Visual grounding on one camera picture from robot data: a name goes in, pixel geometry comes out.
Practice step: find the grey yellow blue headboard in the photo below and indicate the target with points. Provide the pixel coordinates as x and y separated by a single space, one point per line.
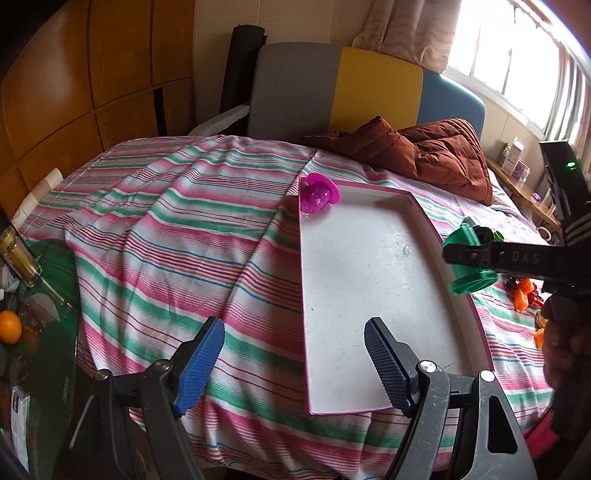
302 89

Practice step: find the green glass side table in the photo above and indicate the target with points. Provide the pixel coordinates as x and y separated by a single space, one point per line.
38 373

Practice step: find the shiny red metal piece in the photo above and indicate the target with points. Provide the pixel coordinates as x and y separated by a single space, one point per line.
535 300

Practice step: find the wooden side shelf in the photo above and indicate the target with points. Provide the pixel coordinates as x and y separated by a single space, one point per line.
523 197

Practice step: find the gold capped bottle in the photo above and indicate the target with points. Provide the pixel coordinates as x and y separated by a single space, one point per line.
19 258

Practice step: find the beige curtain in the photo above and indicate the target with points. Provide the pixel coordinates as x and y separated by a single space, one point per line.
418 31

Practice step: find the black rolled mat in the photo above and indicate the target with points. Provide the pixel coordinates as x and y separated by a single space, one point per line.
245 44

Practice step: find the pink white shallow tray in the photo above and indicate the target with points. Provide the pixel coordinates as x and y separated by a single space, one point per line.
377 254

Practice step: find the orange yellow plastic shell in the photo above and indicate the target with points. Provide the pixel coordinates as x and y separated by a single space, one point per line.
540 324

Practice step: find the white box on shelf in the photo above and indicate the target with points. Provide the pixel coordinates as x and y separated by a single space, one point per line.
511 156

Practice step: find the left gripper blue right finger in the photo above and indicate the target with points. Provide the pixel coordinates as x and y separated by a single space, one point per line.
396 365

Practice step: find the person right hand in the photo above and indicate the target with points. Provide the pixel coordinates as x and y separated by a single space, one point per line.
566 337

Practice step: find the teal green plastic stand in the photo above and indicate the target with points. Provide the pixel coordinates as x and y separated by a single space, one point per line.
469 276

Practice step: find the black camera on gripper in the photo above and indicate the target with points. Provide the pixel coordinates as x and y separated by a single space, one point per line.
569 192

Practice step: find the orange fruit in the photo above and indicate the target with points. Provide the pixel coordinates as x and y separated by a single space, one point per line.
10 327

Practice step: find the rust brown quilted blanket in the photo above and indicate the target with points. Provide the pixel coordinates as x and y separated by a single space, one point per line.
445 153

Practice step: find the wooden wardrobe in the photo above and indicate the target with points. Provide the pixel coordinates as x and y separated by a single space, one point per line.
95 74

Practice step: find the orange cube block piece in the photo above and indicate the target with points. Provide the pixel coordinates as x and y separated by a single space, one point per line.
519 290

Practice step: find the pink box on shelf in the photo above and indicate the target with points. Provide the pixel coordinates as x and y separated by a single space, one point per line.
521 171

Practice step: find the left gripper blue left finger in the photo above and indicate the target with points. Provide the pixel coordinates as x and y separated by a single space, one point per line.
192 364

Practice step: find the window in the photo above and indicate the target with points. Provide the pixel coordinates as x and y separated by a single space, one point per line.
509 51

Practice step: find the magenta plastic cup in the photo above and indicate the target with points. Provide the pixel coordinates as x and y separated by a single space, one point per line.
317 192

